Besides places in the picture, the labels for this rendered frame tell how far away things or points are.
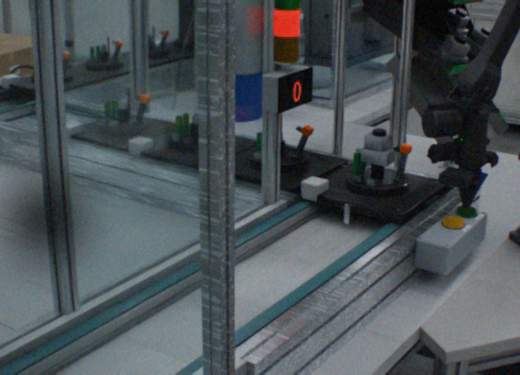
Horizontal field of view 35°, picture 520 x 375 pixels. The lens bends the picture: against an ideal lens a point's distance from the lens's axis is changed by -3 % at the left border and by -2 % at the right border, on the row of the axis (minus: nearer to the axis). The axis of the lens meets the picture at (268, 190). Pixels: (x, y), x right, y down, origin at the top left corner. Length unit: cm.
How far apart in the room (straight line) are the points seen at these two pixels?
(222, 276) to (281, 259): 61
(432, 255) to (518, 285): 20
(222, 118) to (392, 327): 69
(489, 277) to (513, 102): 419
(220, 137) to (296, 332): 43
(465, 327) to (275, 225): 43
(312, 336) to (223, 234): 39
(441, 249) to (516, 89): 429
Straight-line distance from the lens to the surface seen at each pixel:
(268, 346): 122
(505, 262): 178
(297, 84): 163
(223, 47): 89
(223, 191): 94
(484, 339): 148
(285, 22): 159
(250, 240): 159
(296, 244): 164
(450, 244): 158
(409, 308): 155
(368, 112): 282
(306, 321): 128
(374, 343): 143
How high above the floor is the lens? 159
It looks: 21 degrees down
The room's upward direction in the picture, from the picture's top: 1 degrees clockwise
